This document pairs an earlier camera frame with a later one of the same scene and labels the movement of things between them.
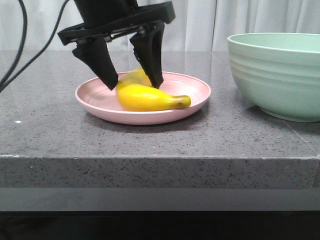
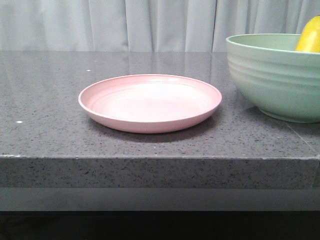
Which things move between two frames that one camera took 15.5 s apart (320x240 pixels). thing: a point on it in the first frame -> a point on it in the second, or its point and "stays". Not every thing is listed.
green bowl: (278, 73) stays
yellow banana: (134, 93) -> (309, 39)
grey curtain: (199, 25) stays
